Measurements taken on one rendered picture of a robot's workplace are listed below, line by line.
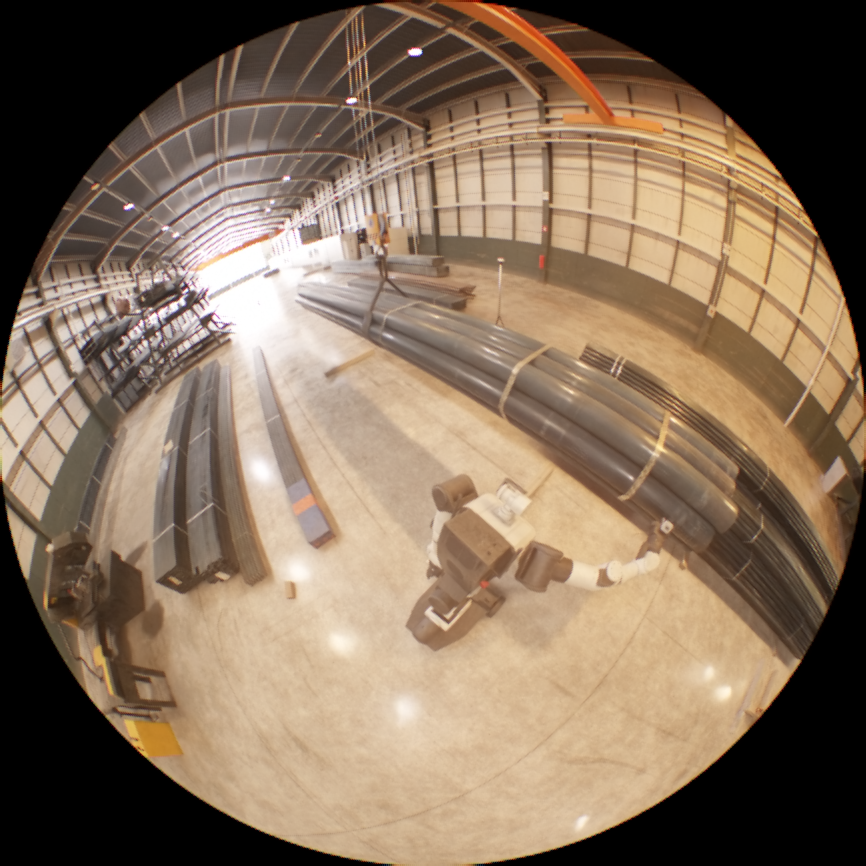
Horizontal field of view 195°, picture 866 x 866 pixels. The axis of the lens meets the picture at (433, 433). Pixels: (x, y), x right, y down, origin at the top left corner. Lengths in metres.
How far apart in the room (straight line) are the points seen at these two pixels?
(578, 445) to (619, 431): 0.22
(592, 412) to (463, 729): 2.34
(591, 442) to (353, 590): 2.07
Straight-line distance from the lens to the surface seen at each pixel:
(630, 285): 9.40
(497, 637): 2.21
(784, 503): 3.72
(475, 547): 0.79
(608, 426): 1.27
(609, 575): 1.00
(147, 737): 4.40
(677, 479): 1.34
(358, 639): 2.31
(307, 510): 2.61
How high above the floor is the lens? 2.18
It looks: 47 degrees down
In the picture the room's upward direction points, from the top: 6 degrees counter-clockwise
